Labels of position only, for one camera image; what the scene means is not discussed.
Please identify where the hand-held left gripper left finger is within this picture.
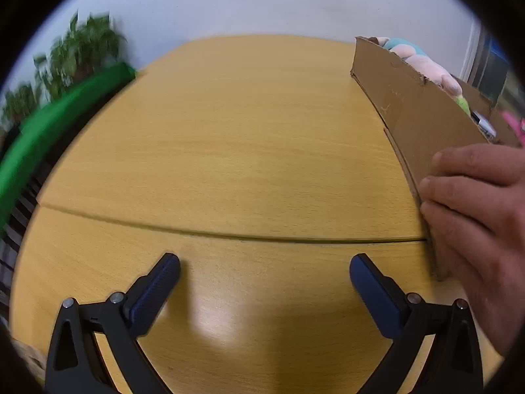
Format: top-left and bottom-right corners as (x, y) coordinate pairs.
(45, 253), (181, 394)

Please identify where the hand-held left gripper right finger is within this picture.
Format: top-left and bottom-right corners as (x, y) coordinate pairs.
(349, 253), (485, 394)

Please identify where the brown cardboard box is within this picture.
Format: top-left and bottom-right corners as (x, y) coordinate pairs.
(349, 36), (523, 282)

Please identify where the wooden desktop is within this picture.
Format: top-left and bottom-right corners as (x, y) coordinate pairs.
(8, 35), (505, 394)

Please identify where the person's right hand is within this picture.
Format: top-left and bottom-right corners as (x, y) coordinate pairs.
(419, 143), (525, 358)

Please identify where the green curved board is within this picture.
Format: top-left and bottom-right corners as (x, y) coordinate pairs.
(0, 62), (138, 230)

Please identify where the small white box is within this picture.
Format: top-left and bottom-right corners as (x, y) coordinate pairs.
(471, 111), (498, 138)

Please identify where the pink plush toy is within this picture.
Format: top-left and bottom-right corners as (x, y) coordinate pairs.
(504, 112), (525, 142)

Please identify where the beige plush toy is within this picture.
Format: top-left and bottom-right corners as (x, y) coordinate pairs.
(404, 53), (463, 97)

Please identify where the blue plush toy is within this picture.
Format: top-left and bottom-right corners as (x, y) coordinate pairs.
(383, 37), (429, 60)

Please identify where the green potted plant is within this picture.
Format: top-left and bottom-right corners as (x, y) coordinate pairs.
(0, 12), (129, 124)

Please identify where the blue banner on glass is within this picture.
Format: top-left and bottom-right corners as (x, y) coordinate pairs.
(484, 35), (507, 66)

